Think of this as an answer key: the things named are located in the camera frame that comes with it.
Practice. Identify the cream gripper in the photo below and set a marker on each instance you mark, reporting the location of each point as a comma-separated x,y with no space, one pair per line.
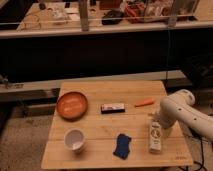
155,117

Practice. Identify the white plastic bottle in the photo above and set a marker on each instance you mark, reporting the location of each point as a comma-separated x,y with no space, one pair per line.
155,134

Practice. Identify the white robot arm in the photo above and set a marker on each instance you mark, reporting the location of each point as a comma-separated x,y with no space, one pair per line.
178,106

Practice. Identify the orange carrot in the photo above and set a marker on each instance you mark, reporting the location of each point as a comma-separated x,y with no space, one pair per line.
145,102

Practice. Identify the blue cloth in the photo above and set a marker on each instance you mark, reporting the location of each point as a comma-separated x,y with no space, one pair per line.
122,146

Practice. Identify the black and white box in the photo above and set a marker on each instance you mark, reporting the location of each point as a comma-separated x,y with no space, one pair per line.
112,108

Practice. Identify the white cup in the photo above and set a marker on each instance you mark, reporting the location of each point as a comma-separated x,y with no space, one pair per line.
74,140

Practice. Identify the red object on bench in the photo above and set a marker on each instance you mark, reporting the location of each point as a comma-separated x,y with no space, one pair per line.
134,13

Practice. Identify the black bag on bench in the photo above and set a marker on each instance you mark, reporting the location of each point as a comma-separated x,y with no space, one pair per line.
112,17

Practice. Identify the metal post right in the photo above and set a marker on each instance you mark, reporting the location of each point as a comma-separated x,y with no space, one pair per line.
174,13

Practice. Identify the metal post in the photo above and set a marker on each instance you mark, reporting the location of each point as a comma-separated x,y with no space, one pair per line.
174,13
83,14

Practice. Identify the grey metal rail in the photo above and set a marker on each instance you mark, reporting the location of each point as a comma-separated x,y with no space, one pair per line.
49,88

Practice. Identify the metal post left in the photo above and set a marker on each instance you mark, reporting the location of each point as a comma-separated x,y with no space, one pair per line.
83,14

